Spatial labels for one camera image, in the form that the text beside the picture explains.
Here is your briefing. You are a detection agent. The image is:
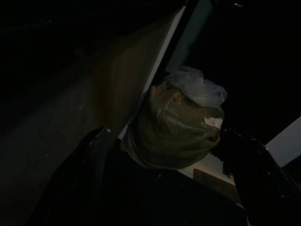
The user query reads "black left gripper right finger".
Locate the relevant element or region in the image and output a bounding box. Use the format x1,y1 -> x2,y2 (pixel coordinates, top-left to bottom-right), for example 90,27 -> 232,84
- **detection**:
215,128 -> 301,226

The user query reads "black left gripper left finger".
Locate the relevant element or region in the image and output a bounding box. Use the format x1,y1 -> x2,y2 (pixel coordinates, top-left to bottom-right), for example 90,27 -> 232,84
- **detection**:
35,127 -> 113,226

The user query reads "white board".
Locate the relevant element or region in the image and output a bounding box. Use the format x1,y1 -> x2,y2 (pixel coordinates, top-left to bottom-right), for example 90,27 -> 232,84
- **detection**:
264,116 -> 301,168
150,0 -> 214,85

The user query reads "clear bubble wrap sheet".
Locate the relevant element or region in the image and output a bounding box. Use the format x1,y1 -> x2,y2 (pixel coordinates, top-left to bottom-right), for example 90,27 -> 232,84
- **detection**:
164,65 -> 228,108

